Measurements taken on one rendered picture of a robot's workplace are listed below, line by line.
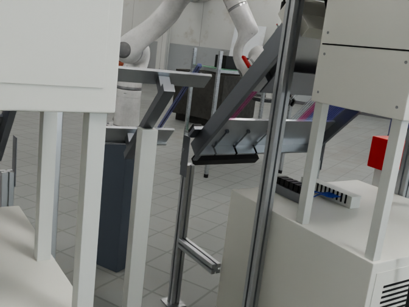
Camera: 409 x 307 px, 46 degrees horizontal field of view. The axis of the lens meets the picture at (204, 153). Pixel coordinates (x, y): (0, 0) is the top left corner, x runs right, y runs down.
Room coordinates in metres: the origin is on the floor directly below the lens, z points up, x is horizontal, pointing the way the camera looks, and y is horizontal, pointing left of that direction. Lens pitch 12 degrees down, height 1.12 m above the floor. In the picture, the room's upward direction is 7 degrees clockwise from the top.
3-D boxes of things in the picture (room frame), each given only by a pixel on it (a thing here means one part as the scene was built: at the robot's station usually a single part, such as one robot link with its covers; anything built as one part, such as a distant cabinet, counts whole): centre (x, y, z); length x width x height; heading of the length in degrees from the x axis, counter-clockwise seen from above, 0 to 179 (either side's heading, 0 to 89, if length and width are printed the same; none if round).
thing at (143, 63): (2.32, 0.38, 1.00); 0.19 x 0.12 x 0.24; 168
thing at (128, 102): (2.29, 0.39, 0.79); 0.19 x 0.19 x 0.18
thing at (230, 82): (7.37, -0.07, 0.38); 1.10 x 0.90 x 0.76; 145
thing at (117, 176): (2.29, 0.39, 0.35); 0.18 x 0.18 x 0.70; 60
